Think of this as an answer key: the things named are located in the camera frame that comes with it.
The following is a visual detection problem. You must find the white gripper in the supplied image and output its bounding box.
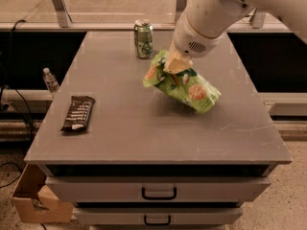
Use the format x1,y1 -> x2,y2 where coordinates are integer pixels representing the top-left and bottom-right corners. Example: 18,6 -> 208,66
163,12 -> 224,74

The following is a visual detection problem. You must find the grey drawer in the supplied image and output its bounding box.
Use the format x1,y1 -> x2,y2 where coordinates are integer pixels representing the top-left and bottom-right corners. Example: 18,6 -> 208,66
73,207 -> 243,227
46,176 -> 271,203

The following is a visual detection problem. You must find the black cable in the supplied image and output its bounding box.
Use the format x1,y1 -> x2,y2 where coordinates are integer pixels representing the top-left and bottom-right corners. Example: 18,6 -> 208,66
0,18 -> 36,139

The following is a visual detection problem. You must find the clear plastic water bottle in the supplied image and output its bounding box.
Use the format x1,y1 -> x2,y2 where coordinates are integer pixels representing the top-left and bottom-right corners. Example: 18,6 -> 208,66
43,68 -> 59,93

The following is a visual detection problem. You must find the brown chocolate bar wrapper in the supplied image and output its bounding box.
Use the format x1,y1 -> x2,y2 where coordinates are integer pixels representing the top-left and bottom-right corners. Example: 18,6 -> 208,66
61,96 -> 95,132

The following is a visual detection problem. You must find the green soda can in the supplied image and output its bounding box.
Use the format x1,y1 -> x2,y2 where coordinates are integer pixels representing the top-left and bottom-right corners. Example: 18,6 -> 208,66
134,19 -> 154,58

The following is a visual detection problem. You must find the green rice chip bag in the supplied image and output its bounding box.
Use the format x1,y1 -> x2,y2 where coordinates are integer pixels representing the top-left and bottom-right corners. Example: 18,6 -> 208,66
143,50 -> 221,114

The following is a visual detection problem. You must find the middle metal bracket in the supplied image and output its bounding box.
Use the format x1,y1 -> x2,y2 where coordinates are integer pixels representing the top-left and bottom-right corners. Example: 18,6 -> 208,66
174,0 -> 189,24

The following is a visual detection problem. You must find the right metal bracket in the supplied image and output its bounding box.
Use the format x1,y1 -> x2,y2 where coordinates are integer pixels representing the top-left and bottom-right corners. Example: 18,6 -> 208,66
249,10 -> 266,29

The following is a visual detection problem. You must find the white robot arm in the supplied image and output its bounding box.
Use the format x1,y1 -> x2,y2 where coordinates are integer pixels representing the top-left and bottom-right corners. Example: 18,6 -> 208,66
164,0 -> 307,74

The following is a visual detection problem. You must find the lower grey drawer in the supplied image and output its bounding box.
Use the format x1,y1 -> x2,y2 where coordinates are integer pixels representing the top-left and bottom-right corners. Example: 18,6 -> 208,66
73,207 -> 243,227

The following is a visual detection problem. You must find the upper grey drawer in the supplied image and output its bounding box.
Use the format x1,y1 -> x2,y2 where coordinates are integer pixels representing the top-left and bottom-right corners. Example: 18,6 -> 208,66
46,176 -> 271,203

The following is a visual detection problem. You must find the metal bracket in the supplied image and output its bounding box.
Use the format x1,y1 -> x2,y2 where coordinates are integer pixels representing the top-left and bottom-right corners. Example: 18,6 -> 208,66
52,0 -> 71,28
249,10 -> 266,29
174,0 -> 189,24

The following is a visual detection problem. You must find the cardboard box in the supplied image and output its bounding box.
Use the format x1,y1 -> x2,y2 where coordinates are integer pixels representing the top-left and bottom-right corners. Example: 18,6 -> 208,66
11,165 -> 73,223

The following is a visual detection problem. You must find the left metal bracket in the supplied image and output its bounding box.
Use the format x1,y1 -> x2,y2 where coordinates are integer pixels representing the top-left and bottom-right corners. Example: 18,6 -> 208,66
52,0 -> 71,28

